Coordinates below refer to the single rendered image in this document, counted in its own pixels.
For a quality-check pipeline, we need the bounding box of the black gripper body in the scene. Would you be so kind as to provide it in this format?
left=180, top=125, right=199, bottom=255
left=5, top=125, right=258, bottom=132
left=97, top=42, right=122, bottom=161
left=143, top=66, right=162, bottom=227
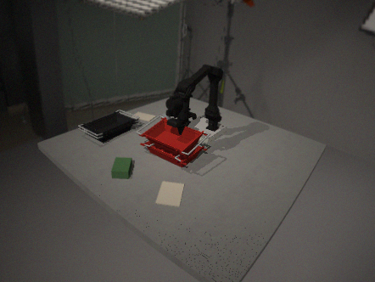
left=167, top=107, right=197, bottom=127

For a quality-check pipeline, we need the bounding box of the beige flat square tile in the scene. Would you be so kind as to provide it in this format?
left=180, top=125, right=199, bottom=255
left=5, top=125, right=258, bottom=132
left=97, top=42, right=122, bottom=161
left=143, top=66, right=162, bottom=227
left=155, top=182, right=184, bottom=206
left=133, top=111, right=156, bottom=121

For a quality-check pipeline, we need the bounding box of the green block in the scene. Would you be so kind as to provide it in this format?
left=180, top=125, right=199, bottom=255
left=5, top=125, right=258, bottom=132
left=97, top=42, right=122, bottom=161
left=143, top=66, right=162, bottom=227
left=111, top=158, right=132, bottom=179

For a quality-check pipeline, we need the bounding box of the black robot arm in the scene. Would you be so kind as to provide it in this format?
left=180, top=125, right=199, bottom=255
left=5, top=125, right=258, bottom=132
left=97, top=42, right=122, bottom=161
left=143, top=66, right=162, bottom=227
left=165, top=64, right=223, bottom=132

